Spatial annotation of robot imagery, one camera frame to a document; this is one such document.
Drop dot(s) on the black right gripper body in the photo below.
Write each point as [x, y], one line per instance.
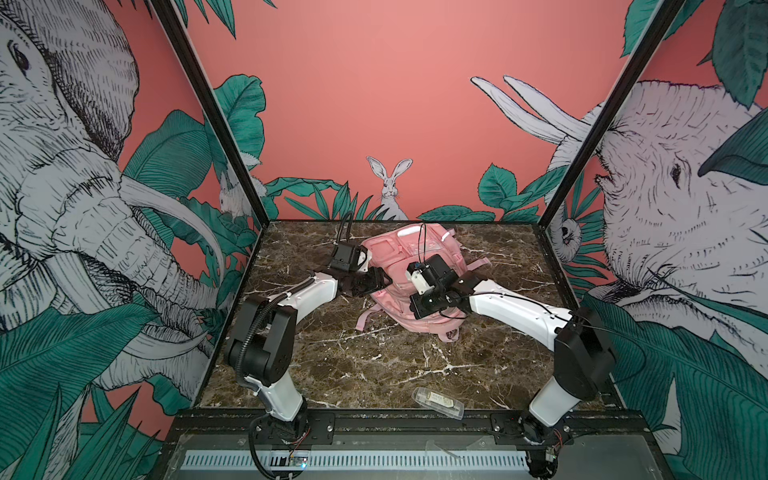
[430, 303]

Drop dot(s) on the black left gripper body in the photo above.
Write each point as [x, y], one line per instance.
[366, 282]

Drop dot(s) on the pink student backpack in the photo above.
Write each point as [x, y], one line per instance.
[394, 251]

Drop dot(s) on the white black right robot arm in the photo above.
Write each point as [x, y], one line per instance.
[583, 354]

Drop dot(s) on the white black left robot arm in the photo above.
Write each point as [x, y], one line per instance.
[260, 346]

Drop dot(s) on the clear plastic eraser box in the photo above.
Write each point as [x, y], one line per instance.
[440, 403]

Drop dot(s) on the white perforated vent strip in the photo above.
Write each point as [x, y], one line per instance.
[351, 460]

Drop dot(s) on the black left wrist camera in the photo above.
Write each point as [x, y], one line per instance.
[348, 257]

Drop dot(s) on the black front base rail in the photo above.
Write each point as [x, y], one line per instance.
[326, 426]

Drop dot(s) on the black left corner frame post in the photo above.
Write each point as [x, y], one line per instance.
[166, 12]

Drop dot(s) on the black corner frame post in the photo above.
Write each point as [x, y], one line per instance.
[659, 23]
[166, 12]

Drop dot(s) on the black right corner frame post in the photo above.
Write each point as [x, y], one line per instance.
[659, 23]

